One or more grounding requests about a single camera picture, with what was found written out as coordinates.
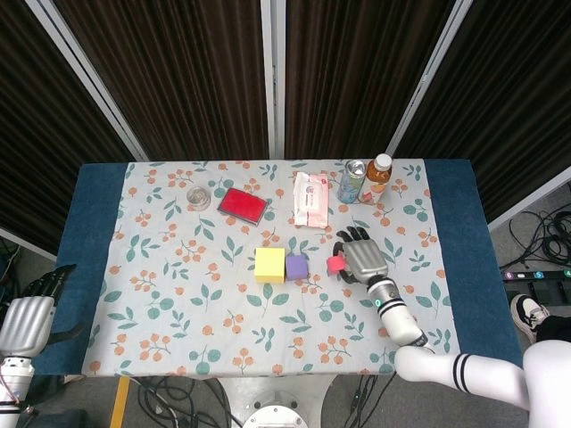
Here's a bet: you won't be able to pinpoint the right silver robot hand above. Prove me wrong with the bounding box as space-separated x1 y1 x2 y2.
332 226 389 285

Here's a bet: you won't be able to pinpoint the blue drink can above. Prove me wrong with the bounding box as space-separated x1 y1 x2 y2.
337 159 368 204

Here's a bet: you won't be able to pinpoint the orange tea bottle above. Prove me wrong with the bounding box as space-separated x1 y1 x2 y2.
361 152 393 206

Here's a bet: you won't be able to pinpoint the yellow floor tape strip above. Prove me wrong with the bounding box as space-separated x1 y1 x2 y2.
109 376 131 428

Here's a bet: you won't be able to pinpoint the floral fruit print tablecloth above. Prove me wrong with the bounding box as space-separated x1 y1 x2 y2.
81 159 461 380

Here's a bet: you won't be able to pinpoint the black trouser leg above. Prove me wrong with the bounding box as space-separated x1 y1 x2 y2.
534 314 571 344

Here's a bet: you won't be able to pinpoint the pink wet wipes pack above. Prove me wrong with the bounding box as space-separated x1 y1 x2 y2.
292 170 334 229

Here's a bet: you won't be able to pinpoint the black and white sneaker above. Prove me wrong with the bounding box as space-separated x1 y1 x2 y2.
509 292 550 344

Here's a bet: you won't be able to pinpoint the blue felt table cover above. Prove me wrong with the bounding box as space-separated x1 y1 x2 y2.
33 159 523 378

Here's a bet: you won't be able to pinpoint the red ink pad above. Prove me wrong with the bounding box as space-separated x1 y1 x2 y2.
217 186 269 228

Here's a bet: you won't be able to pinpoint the yellow block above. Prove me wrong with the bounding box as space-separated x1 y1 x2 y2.
253 247 286 284

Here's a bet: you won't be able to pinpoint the black floor cable tangle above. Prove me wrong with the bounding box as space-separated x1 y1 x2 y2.
503 208 571 268

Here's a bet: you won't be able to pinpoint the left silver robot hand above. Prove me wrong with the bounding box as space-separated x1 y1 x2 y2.
0 263 88 358

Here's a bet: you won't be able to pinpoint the black power strip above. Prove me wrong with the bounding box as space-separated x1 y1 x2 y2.
501 267 571 283

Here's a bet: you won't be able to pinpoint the purple block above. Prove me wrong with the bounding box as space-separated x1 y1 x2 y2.
285 253 310 282

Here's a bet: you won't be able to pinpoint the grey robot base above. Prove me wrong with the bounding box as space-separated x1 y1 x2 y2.
218 376 340 428

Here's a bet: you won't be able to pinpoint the black cables under table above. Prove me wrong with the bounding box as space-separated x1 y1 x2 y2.
131 376 244 428

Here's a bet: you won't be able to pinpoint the small clear glass bowl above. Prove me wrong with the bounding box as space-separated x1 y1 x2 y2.
186 185 211 210

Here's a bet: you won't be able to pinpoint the dark ribbed partition panel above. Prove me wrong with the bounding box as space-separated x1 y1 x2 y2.
385 0 571 233
272 0 465 160
39 0 274 161
0 0 148 262

